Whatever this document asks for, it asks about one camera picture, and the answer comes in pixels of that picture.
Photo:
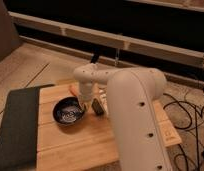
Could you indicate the white bottle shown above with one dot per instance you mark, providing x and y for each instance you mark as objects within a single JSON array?
[{"x": 102, "y": 95}]

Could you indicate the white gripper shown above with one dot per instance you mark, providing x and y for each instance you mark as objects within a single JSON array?
[{"x": 85, "y": 94}]

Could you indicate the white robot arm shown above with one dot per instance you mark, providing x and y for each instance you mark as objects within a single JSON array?
[{"x": 130, "y": 96}]

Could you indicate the small black box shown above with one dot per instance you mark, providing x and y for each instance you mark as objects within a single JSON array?
[{"x": 97, "y": 108}]

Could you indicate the dark grey mat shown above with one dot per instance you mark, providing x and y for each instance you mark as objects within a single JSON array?
[{"x": 18, "y": 131}]

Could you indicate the black furniture leg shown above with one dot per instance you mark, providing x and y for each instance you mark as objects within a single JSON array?
[{"x": 95, "y": 57}]

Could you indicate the wooden board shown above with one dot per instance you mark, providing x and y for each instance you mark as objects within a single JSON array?
[{"x": 87, "y": 144}]

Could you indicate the dark ceramic bowl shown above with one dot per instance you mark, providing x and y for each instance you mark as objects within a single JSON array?
[{"x": 68, "y": 111}]

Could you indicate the white wooden shelf rail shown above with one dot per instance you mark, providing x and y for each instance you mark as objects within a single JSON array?
[{"x": 148, "y": 48}]

